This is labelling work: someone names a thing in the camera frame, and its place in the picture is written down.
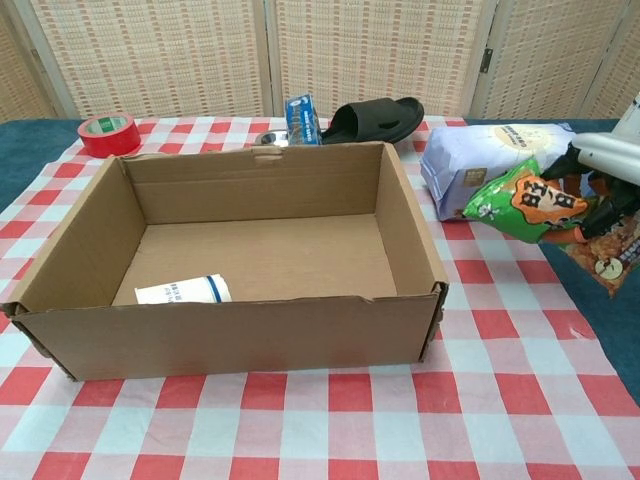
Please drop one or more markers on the blue small carton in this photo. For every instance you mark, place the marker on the blue small carton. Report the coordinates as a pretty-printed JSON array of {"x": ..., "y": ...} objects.
[{"x": 302, "y": 120}]

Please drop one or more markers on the red tape roll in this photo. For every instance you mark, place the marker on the red tape roll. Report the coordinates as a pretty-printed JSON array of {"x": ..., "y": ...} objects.
[{"x": 111, "y": 143}]

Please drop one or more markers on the metal tray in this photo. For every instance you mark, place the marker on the metal tray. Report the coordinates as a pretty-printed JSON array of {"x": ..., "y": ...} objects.
[{"x": 272, "y": 138}]

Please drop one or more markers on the brown cardboard box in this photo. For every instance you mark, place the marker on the brown cardboard box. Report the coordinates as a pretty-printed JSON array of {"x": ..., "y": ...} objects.
[{"x": 225, "y": 340}]

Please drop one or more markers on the blue-and-white tissue pack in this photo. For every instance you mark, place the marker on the blue-and-white tissue pack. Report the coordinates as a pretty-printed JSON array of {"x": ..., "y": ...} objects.
[{"x": 475, "y": 150}]

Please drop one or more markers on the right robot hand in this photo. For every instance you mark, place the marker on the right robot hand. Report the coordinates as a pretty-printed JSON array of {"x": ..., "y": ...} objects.
[{"x": 615, "y": 155}]

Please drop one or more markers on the black slipper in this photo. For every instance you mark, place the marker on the black slipper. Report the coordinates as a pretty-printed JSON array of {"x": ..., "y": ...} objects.
[{"x": 380, "y": 125}]

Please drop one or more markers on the teal table cover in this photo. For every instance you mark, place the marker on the teal table cover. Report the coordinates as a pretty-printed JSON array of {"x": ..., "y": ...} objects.
[{"x": 30, "y": 150}]

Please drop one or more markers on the red-and-white checkered tablecloth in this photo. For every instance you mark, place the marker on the red-and-white checkered tablecloth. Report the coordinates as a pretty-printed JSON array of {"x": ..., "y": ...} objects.
[{"x": 320, "y": 425}]

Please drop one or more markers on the woven folding screen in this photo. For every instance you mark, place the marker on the woven folding screen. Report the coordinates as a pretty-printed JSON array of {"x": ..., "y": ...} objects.
[{"x": 175, "y": 55}]

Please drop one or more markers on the green snack bag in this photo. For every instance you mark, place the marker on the green snack bag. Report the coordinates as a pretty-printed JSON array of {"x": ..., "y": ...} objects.
[{"x": 520, "y": 210}]

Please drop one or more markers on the white paper cup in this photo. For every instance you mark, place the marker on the white paper cup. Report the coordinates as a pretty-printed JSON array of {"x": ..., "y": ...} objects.
[{"x": 190, "y": 290}]

